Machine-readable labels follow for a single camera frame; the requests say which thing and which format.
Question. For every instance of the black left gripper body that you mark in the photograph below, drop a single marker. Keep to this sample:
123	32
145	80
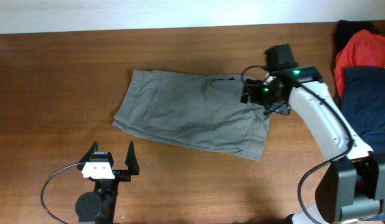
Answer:
109	187

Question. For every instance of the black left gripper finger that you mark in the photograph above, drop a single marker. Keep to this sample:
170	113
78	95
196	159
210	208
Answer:
88	155
131	160

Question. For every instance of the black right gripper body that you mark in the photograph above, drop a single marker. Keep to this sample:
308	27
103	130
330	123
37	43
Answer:
263	94

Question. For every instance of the grey shorts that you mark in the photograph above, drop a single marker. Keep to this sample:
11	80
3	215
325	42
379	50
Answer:
195	111

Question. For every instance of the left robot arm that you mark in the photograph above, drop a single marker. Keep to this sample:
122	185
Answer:
98	206

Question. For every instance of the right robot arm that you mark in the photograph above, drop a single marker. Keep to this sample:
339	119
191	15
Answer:
350	184

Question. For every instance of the navy blue garment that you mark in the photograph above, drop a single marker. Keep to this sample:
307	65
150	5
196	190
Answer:
363	104

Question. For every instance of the black garment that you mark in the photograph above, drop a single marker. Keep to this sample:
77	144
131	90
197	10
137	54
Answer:
346	29

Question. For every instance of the red garment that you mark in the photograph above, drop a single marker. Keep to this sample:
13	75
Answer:
362	49

